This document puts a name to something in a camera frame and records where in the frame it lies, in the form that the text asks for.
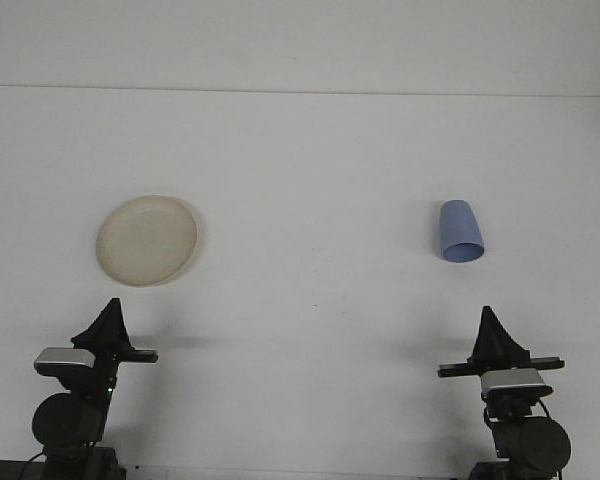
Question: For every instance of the pale blue cup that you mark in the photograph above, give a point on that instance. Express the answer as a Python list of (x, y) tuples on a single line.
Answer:
[(457, 225)]

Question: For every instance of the pale round plate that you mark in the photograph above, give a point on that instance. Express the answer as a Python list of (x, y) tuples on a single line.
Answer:
[(147, 240)]

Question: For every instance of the dark robot platform edge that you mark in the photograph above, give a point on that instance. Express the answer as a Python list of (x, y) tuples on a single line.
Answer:
[(0, 470)]

